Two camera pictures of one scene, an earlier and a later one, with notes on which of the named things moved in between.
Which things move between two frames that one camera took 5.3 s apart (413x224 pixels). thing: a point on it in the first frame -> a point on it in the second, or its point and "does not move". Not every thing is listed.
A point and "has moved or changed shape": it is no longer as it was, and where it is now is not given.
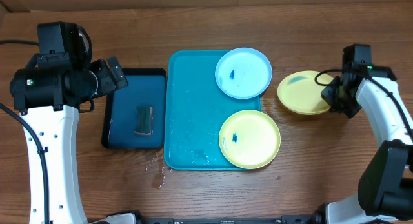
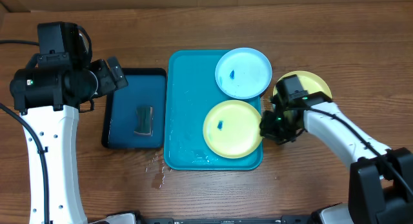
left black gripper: [109, 82] does not move
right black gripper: [335, 97] -> [269, 126]
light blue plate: [242, 73] does not move
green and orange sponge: [145, 121] does not move
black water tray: [135, 115] does not move
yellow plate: [249, 139] has moved or changed shape
